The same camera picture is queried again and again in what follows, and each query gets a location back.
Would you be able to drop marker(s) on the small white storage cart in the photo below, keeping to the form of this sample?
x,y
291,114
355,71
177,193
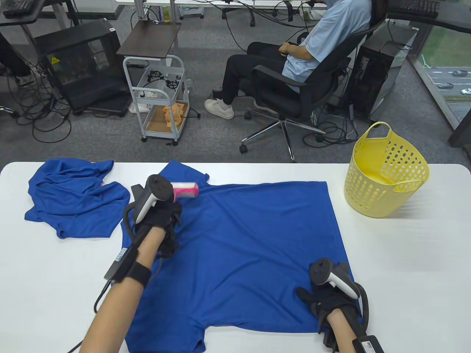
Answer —
x,y
191,11

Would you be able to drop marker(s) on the dark grey hand controller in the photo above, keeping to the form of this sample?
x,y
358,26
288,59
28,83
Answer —
x,y
158,185
320,272

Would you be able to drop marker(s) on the black desk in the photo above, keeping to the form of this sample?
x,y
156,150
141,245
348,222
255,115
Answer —
x,y
456,16
92,7

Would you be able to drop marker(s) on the orange cloth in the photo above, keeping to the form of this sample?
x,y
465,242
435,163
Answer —
x,y
173,114

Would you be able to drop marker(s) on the black mesh office chair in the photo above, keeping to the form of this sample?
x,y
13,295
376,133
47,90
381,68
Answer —
x,y
279,101

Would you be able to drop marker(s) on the black foot pedal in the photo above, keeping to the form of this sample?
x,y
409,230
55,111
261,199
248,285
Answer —
x,y
217,93

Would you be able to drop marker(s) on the black keyboard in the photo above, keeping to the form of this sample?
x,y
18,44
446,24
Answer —
x,y
18,6
412,6

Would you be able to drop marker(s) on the pink lint roller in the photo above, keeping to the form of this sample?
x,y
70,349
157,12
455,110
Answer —
x,y
187,190

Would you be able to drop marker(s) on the white desk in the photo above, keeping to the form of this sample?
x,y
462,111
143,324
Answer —
x,y
140,9

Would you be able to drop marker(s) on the person's right hand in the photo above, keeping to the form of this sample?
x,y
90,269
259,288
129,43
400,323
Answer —
x,y
331,299

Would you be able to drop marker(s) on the person's right forearm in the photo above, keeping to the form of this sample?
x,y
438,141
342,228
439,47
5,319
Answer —
x,y
342,331

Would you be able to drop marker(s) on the person's left hand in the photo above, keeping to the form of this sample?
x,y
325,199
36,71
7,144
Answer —
x,y
163,215

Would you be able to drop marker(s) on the blue t-shirt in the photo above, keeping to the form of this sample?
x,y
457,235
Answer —
x,y
250,239
66,198

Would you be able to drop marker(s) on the black computer tower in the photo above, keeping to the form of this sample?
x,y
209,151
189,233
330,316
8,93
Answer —
x,y
386,66

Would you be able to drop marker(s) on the dark grey left hand controller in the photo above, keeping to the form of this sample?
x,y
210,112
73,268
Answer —
x,y
158,185

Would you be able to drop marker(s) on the person's left forearm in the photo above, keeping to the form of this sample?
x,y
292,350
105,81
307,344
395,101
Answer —
x,y
117,312

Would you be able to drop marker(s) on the black open computer case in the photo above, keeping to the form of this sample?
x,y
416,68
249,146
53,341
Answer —
x,y
73,33

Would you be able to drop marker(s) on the dark grey right hand controller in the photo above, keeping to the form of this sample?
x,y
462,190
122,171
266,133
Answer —
x,y
320,272

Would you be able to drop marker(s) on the white rolling cart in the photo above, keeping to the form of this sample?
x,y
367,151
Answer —
x,y
151,101

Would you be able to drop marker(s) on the yellow perforated plastic basket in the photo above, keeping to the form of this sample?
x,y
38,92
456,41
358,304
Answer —
x,y
379,198

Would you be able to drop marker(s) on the brown side table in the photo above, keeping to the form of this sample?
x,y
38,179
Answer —
x,y
151,38

